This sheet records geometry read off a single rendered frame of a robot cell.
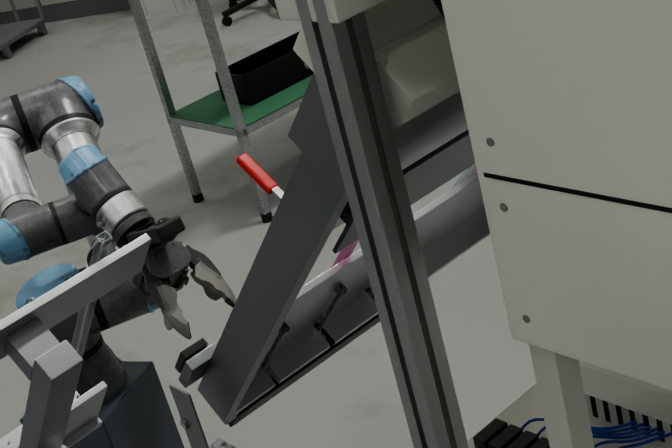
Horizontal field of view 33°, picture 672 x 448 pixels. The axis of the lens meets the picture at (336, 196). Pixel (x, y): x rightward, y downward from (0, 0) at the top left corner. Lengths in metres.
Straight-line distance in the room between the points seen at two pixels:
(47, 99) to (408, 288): 1.28
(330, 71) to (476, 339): 2.00
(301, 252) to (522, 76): 0.43
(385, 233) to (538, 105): 0.22
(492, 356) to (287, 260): 1.64
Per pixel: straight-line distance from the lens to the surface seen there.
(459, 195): 1.70
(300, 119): 1.17
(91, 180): 1.79
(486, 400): 2.69
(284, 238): 1.23
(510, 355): 2.83
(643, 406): 1.49
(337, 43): 0.95
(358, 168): 0.99
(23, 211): 1.91
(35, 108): 2.21
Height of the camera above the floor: 1.55
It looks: 23 degrees down
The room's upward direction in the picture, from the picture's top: 15 degrees counter-clockwise
